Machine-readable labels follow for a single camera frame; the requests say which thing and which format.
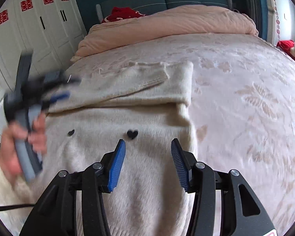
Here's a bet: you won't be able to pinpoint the blue grey curtain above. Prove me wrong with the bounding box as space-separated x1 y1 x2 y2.
246 0 268 40

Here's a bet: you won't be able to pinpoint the pink floral bed sheet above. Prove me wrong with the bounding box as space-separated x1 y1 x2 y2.
0 32 295 236

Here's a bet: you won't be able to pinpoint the cream knit sweater black hearts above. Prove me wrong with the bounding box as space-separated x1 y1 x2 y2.
0 61 199 236

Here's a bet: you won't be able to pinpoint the pink folded duvet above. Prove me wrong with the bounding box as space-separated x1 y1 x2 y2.
71 5 258 62

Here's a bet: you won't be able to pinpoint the person's left hand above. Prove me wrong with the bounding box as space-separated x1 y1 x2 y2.
0 113 47 182

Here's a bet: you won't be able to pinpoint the white wardrobe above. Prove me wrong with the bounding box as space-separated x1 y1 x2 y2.
0 0 86 139

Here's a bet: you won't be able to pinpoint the red pillow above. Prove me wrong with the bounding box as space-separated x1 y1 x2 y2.
102 7 145 23

